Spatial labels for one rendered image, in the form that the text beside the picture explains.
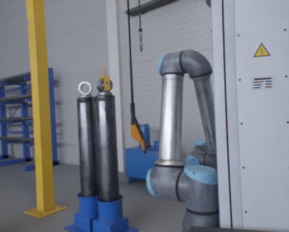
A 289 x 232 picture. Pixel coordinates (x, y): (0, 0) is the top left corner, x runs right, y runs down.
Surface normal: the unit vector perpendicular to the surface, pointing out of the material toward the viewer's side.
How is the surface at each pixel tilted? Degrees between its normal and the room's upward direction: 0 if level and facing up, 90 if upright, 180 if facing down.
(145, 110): 90
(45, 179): 90
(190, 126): 90
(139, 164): 90
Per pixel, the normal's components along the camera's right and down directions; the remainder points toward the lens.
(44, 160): 0.77, -0.03
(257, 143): -0.22, 0.02
